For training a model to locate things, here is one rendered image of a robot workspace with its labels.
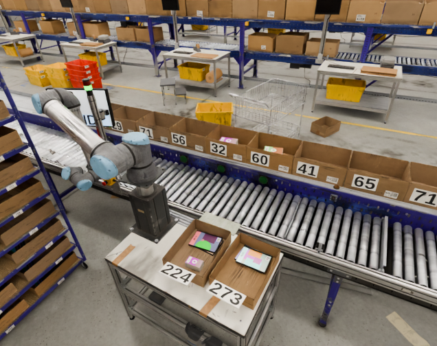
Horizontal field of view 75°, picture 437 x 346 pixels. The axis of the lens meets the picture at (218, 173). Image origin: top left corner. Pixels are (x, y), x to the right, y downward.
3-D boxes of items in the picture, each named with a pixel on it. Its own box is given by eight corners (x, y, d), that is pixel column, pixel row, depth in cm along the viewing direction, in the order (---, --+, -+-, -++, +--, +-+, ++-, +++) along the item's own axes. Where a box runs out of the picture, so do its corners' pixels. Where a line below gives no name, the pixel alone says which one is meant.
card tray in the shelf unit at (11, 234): (6, 246, 197) (-1, 236, 191) (-21, 232, 208) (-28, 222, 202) (55, 209, 226) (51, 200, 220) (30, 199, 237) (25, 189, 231)
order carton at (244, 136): (205, 154, 261) (204, 137, 251) (220, 139, 282) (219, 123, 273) (245, 163, 246) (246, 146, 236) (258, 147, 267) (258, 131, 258)
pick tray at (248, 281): (208, 286, 166) (207, 276, 160) (239, 241, 192) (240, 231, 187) (253, 310, 154) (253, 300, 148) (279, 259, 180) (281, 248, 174)
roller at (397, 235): (403, 283, 167) (394, 284, 170) (402, 224, 205) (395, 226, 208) (399, 277, 166) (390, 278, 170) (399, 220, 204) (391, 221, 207)
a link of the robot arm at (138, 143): (157, 159, 176) (154, 133, 166) (136, 171, 165) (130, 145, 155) (141, 152, 183) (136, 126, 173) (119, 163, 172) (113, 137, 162)
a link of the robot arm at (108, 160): (135, 154, 156) (51, 82, 175) (108, 169, 145) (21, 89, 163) (132, 172, 167) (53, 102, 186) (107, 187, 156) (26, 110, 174)
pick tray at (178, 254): (163, 270, 176) (161, 259, 170) (195, 228, 204) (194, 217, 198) (203, 287, 165) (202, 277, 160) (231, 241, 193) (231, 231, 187)
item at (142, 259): (105, 260, 187) (104, 257, 185) (161, 207, 227) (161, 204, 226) (244, 339, 145) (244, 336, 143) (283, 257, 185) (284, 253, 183)
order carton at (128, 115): (108, 130, 307) (104, 115, 297) (127, 119, 328) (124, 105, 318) (137, 137, 292) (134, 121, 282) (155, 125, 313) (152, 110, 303)
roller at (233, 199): (216, 222, 216) (216, 217, 213) (243, 183, 253) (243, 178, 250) (222, 224, 214) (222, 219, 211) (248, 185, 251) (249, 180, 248)
